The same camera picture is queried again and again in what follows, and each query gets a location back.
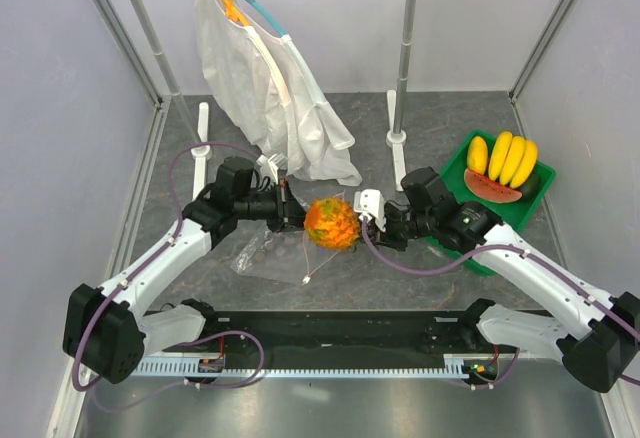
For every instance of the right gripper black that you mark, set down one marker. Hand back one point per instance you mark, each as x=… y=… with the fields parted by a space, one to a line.
x=387 y=239

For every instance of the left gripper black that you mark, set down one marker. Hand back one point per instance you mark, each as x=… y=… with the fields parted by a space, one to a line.
x=290 y=215

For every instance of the clear zip top bag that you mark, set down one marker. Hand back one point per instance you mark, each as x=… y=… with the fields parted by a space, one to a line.
x=287 y=257

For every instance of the toy pineapple orange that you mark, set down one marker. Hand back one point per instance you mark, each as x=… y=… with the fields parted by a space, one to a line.
x=331 y=223

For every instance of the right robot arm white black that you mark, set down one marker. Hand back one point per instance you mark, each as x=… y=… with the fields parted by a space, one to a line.
x=592 y=333

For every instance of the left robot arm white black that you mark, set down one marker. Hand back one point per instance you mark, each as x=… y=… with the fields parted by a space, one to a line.
x=110 y=328

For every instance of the toy watermelon slice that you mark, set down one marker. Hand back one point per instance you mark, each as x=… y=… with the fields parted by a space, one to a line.
x=484 y=188

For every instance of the yellow toy mango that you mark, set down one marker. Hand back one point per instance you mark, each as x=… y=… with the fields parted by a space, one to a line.
x=477 y=155

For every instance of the green plastic tray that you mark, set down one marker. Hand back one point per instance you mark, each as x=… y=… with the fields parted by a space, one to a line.
x=516 y=214

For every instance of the yellow toy banana bunch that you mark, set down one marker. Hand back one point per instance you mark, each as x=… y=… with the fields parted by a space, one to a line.
x=512 y=160

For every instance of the white garment on hanger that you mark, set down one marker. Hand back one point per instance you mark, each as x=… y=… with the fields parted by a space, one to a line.
x=265 y=87

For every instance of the dark green toy avocado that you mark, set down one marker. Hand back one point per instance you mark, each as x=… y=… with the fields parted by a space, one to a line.
x=530 y=188

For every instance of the silver clothes rack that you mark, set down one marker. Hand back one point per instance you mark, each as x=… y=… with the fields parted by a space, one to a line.
x=396 y=99

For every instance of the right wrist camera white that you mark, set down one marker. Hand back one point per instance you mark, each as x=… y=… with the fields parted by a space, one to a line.
x=369 y=204

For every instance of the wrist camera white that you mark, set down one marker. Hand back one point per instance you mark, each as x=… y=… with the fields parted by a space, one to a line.
x=369 y=204
x=272 y=166

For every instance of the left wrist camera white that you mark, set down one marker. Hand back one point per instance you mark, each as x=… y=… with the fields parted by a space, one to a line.
x=272 y=166

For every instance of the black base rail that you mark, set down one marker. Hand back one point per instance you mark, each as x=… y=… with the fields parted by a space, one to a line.
x=353 y=340

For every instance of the white cable duct strip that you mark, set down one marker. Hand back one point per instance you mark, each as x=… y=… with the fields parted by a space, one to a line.
x=195 y=367

